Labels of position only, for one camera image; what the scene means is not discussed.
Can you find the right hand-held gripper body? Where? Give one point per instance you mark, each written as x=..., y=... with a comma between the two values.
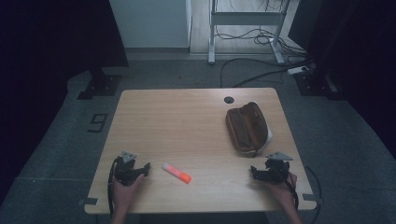
x=276, y=169

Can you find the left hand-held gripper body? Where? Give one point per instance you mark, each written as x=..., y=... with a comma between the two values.
x=126, y=172

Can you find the person's left hand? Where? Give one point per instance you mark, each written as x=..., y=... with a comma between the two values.
x=124, y=194

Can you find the person's right hand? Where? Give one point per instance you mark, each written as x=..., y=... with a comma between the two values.
x=281, y=191

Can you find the orange and white marker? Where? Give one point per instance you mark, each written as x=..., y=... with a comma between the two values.
x=176, y=173

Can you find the grey tape strip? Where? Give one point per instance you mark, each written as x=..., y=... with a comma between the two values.
x=88, y=201
x=312, y=197

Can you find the brown leather pencil case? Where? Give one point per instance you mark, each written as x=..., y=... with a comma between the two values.
x=247, y=129

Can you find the black tape floor marker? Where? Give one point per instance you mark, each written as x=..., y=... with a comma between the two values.
x=98, y=123

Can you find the black stand base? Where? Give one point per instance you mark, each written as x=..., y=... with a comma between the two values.
x=314, y=84
x=101, y=85

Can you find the white power strip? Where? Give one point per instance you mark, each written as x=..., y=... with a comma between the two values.
x=297, y=70

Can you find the black curtain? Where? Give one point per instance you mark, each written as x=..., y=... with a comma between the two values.
x=46, y=62
x=358, y=62

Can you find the white metal desk frame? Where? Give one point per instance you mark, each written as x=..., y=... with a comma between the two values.
x=246, y=18

